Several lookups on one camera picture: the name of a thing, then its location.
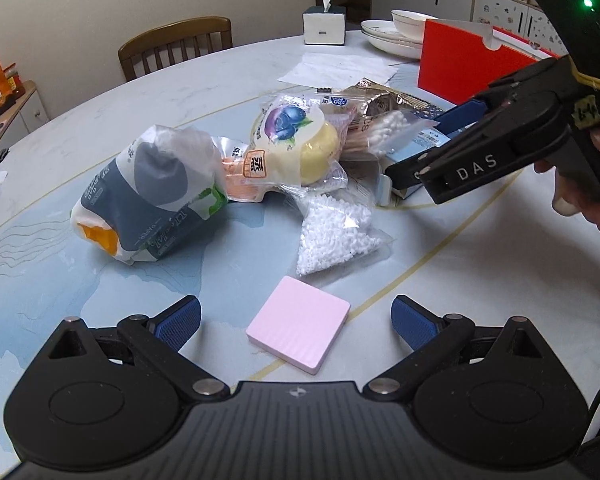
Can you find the white blue print packet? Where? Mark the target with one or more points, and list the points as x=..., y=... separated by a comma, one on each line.
x=337, y=101

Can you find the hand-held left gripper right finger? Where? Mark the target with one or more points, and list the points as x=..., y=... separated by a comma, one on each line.
x=412, y=326

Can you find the small light blue box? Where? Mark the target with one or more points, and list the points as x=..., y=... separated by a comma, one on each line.
x=387, y=190

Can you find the red white cardboard box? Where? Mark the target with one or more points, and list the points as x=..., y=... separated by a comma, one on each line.
x=455, y=60

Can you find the white paper sheet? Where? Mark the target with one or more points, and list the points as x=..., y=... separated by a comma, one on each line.
x=330, y=67

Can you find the red jar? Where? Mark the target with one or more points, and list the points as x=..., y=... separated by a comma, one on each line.
x=14, y=82

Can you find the white gold-rimmed bowl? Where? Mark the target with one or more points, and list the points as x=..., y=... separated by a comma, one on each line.
x=410, y=21

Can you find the grey white tissue pack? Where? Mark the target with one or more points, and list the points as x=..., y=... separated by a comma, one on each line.
x=150, y=195

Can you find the white low cabinet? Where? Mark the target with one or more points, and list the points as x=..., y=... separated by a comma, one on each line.
x=25, y=110

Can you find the bag of white beads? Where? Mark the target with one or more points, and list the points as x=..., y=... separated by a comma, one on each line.
x=330, y=240

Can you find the white cabinet with stickers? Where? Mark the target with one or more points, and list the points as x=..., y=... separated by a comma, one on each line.
x=510, y=20

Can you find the silver foil pouch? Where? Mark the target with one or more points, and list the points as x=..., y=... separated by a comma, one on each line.
x=385, y=97

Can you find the steamed bun packet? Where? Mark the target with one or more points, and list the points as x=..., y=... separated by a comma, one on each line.
x=285, y=145

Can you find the cotton swab bag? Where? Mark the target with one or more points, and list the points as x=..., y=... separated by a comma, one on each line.
x=380, y=132

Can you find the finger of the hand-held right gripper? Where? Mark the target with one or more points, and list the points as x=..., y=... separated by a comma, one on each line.
x=405, y=175
x=460, y=115

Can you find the pink square box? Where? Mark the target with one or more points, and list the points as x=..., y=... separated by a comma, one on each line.
x=297, y=322

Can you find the green white tissue box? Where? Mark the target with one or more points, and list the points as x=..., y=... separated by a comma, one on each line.
x=324, y=25

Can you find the orange snack packet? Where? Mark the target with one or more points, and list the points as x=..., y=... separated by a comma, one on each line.
x=235, y=177

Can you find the wooden chair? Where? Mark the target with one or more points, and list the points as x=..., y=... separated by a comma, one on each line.
x=175, y=42

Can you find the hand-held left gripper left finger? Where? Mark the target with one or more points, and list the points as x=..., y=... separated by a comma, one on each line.
x=179, y=325

